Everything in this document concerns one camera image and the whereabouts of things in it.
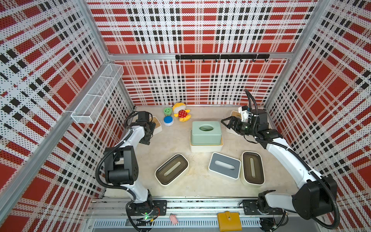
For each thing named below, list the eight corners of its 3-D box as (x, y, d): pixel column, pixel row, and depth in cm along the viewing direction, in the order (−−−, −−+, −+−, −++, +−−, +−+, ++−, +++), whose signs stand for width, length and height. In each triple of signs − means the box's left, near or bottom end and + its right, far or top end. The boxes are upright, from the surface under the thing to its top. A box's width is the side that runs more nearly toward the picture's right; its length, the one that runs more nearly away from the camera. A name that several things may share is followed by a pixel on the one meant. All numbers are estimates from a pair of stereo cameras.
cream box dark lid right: (242, 186, 81) (245, 183, 77) (236, 155, 94) (238, 151, 89) (267, 186, 81) (271, 183, 77) (257, 155, 94) (260, 150, 89)
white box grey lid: (206, 173, 86) (206, 170, 83) (210, 154, 94) (211, 151, 90) (237, 183, 83) (239, 180, 79) (239, 162, 91) (241, 159, 87)
